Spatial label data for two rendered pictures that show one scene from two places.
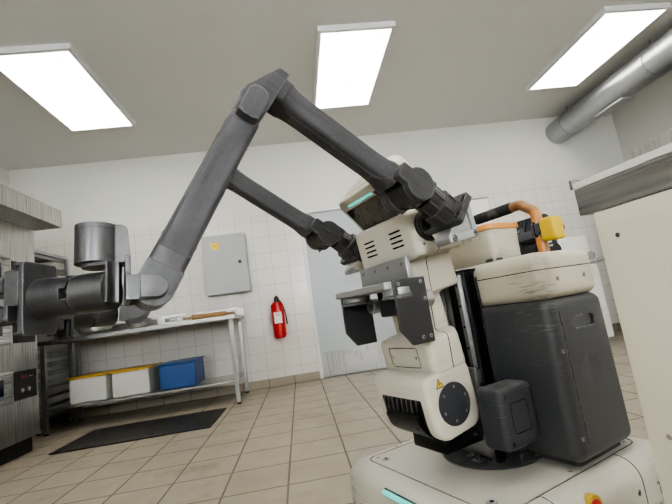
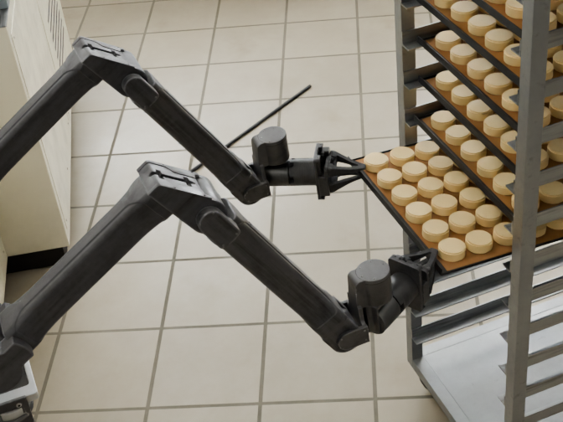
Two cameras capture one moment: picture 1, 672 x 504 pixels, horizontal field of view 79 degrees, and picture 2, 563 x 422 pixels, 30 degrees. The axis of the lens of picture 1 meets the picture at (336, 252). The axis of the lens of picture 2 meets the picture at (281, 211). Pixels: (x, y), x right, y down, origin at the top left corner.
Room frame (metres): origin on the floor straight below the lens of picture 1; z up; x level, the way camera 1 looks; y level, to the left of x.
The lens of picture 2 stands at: (2.30, 0.73, 2.07)
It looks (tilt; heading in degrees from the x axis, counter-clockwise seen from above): 38 degrees down; 193
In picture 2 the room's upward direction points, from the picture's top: 7 degrees counter-clockwise
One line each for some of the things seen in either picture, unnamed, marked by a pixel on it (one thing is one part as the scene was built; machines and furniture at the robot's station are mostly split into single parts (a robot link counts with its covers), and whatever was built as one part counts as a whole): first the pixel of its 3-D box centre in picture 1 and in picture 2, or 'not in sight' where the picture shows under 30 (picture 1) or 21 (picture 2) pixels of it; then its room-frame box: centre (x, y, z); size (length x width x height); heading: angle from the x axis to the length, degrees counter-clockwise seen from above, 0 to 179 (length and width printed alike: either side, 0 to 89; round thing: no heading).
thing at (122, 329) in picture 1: (152, 364); not in sight; (4.39, 2.09, 0.49); 1.90 x 0.72 x 0.98; 96
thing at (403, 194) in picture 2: not in sight; (404, 195); (0.66, 0.61, 0.82); 0.05 x 0.05 x 0.02
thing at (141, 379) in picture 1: (138, 379); not in sight; (4.37, 2.24, 0.36); 0.46 x 0.38 x 0.26; 6
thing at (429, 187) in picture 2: not in sight; (430, 187); (0.63, 0.66, 0.81); 0.05 x 0.05 x 0.02
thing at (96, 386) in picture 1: (99, 385); not in sight; (4.33, 2.64, 0.36); 0.46 x 0.38 x 0.26; 5
